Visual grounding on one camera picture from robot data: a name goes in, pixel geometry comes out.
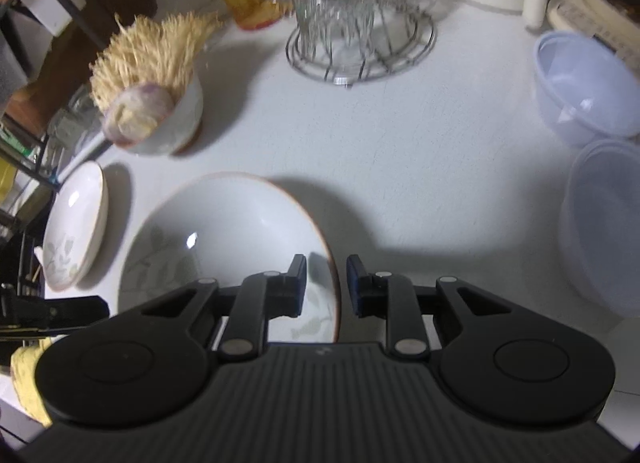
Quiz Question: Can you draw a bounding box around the clear glass jar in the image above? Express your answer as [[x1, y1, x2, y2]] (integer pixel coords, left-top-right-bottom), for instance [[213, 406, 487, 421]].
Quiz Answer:
[[47, 86, 106, 179]]

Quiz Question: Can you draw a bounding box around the steel cleaver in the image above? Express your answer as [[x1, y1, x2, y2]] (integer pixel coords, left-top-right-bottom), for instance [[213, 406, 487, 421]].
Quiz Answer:
[[0, 28, 28, 114]]

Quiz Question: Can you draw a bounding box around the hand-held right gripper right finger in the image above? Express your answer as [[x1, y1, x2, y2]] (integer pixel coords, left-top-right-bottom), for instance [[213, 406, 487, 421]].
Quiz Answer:
[[346, 254, 543, 361]]

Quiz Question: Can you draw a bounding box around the cream kettle base panel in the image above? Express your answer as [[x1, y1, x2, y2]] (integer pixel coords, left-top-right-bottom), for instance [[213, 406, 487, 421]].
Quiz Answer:
[[546, 0, 640, 74]]

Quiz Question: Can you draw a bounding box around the black metal rack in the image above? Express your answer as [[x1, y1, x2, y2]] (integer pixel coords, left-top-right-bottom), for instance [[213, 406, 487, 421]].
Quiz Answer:
[[0, 0, 118, 294]]

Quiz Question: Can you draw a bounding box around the garlic bulb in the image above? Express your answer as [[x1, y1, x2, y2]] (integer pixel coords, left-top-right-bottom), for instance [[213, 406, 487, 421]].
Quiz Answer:
[[102, 83, 176, 146]]

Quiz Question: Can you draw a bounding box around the pale fibrous root bundle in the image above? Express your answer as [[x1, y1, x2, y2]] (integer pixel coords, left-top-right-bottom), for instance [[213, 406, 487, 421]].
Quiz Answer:
[[89, 12, 223, 114]]

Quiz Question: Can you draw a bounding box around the wire rack with glasses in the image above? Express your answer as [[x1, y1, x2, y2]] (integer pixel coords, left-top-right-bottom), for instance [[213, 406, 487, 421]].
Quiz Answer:
[[280, 0, 438, 79]]

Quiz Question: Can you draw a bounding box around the yellow cloth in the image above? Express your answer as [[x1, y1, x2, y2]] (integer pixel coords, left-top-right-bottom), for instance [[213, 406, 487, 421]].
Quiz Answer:
[[10, 338, 53, 426]]

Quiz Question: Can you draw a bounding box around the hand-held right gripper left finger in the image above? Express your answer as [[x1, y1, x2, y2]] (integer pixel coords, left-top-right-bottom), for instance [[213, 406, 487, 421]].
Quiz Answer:
[[112, 254, 308, 361]]

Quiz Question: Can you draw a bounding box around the translucent plastic bowl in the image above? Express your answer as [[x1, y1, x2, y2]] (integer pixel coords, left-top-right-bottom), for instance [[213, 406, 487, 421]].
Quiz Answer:
[[532, 32, 640, 146]]

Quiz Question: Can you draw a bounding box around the yellow green packet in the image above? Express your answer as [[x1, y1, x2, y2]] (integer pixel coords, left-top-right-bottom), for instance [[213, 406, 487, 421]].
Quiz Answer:
[[0, 126, 21, 206]]

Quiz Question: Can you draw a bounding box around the small leaf-print ceramic plate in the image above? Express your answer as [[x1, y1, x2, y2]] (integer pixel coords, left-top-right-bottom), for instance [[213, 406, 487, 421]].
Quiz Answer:
[[42, 162, 109, 292]]

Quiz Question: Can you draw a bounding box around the white ceramic bowl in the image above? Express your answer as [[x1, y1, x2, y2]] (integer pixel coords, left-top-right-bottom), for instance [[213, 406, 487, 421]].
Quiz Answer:
[[102, 70, 205, 156]]

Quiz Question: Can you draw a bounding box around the large leaf-print ceramic bowl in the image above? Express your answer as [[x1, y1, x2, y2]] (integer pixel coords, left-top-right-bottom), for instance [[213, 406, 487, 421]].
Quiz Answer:
[[117, 172, 342, 344]]

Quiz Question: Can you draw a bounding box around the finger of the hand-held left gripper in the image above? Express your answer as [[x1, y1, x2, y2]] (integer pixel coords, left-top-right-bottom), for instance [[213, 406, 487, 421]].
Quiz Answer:
[[49, 295, 110, 330]]

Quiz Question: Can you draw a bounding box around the translucent lidded plastic container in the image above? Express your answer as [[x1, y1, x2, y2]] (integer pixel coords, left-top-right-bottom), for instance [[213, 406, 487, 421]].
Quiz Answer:
[[559, 139, 640, 319]]

